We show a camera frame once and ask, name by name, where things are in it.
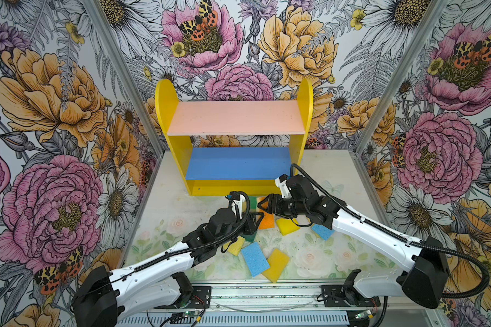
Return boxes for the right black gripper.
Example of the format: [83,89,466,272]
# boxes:
[257,193,308,221]

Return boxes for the orange sponge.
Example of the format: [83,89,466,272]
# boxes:
[257,208,275,230]

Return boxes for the bright yellow sponge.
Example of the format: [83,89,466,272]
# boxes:
[276,219,300,236]

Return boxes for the light green sponge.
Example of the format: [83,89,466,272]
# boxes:
[248,196,257,211]

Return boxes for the dark green sponge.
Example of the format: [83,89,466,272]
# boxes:
[241,232,257,243]

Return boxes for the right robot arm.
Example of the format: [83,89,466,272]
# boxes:
[257,174,449,309]

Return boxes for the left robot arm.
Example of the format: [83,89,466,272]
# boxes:
[71,207,265,326]

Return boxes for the yellow wooden shelf unit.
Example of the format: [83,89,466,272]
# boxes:
[155,80,314,196]

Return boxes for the blue porous sponge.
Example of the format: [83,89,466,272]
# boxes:
[241,243,270,277]

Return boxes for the yellow porous sponge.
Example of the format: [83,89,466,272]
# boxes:
[223,237,246,256]

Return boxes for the golden yellow sponge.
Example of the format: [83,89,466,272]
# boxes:
[262,249,291,283]

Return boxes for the light blue sponge right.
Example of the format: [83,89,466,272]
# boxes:
[312,224,334,241]

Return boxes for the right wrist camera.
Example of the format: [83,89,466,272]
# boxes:
[275,174,291,199]

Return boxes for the aluminium front rail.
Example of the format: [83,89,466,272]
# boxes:
[89,279,439,313]

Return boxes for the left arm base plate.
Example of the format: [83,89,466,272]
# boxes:
[160,286,212,309]

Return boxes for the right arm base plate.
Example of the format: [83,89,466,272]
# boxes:
[316,284,381,308]

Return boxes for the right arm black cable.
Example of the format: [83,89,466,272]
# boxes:
[290,163,491,299]

